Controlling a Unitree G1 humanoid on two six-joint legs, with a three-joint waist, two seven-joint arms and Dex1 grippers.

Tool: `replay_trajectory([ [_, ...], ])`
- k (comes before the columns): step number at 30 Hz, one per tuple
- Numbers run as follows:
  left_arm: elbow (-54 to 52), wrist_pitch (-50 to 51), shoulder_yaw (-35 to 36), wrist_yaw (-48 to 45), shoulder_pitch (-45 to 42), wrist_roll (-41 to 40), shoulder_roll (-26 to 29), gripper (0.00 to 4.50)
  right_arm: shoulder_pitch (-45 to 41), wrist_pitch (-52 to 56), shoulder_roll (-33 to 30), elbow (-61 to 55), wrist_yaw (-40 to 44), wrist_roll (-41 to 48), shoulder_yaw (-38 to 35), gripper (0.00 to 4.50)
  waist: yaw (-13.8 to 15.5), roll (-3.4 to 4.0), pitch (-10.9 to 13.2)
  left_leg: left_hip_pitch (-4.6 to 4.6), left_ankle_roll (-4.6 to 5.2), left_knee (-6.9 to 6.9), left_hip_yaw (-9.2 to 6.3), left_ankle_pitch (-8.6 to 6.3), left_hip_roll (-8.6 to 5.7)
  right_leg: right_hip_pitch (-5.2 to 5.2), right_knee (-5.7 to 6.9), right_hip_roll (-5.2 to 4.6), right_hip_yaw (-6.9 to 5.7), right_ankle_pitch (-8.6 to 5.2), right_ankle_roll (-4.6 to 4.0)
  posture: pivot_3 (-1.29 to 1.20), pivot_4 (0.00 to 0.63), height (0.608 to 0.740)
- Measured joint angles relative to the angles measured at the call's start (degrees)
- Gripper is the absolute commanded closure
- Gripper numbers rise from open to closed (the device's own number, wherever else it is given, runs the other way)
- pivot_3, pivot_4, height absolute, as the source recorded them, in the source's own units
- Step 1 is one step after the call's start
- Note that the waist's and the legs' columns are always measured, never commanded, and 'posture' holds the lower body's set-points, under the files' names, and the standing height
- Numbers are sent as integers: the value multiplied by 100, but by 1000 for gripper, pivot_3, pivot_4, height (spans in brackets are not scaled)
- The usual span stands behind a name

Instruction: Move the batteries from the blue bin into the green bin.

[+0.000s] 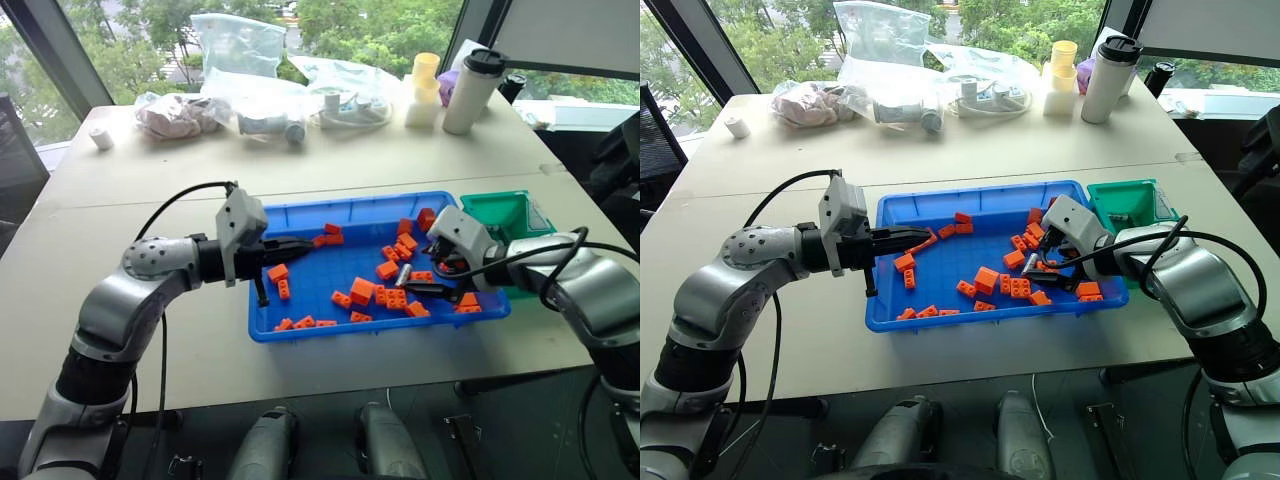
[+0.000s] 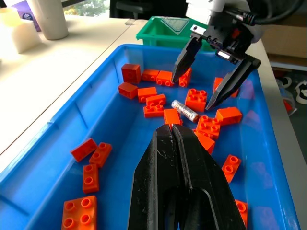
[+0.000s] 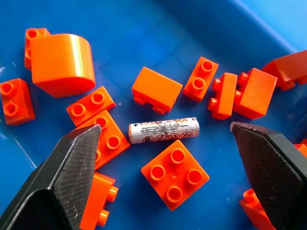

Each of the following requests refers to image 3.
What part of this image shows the blue plastic bin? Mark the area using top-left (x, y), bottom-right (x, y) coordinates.
top-left (0, 0), bottom-right (307, 230)

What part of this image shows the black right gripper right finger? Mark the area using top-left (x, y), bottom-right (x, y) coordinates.
top-left (230, 121), bottom-right (307, 230)

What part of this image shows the orange two-stud brick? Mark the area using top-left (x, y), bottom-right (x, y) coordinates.
top-left (65, 86), bottom-right (117, 127)
top-left (232, 67), bottom-right (278, 120)
top-left (131, 66), bottom-right (183, 115)
top-left (182, 56), bottom-right (219, 103)
top-left (294, 138), bottom-right (307, 159)
top-left (24, 27), bottom-right (51, 71)
top-left (239, 188), bottom-right (277, 230)
top-left (0, 78), bottom-right (36, 126)
top-left (207, 72), bottom-right (238, 121)
top-left (79, 171), bottom-right (119, 230)

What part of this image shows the white AA battery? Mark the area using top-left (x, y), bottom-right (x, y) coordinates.
top-left (128, 117), bottom-right (200, 145)

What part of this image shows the large rounded orange brick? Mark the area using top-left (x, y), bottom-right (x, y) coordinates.
top-left (261, 49), bottom-right (307, 92)
top-left (29, 33), bottom-right (96, 99)

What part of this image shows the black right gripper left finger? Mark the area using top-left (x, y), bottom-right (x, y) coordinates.
top-left (0, 124), bottom-right (102, 230)

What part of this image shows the orange four-stud brick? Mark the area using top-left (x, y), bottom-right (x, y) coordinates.
top-left (140, 139), bottom-right (211, 212)
top-left (74, 109), bottom-right (130, 171)

